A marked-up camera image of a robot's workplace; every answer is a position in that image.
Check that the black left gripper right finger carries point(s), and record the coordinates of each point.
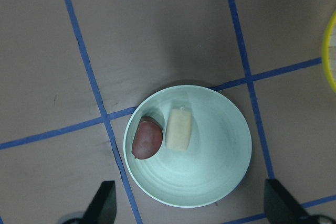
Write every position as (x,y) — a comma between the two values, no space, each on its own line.
(281,207)

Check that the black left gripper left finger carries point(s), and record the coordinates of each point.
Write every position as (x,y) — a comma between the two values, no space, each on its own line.
(102,208)

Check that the white bun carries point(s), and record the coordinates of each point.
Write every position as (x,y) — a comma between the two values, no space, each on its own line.
(178,130)

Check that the yellow steamer layer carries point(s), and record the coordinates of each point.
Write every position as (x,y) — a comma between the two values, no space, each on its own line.
(328,52)

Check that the pale green plate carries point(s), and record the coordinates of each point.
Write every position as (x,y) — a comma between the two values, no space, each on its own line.
(205,151)

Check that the brown bun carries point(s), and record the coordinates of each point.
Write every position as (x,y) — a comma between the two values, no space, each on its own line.
(148,138)

